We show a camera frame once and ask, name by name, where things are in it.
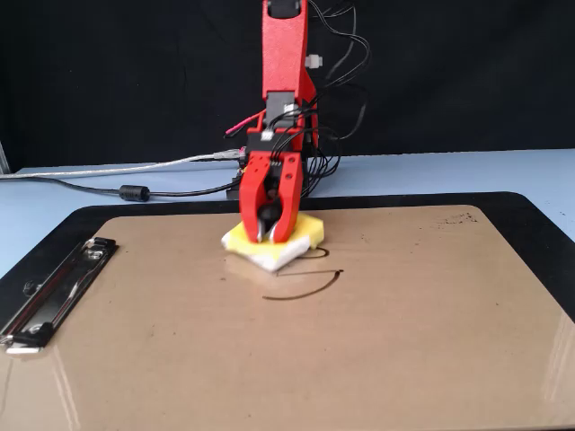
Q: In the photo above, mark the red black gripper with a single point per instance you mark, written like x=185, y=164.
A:
x=269, y=141

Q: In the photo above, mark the yellow sponge with black knob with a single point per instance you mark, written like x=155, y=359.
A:
x=303, y=231

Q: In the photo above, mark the brown clipboard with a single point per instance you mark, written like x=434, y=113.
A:
x=287, y=350

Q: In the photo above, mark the black backdrop cloth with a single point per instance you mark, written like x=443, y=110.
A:
x=112, y=76

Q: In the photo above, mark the metal clipboard clip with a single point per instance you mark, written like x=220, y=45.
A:
x=54, y=296

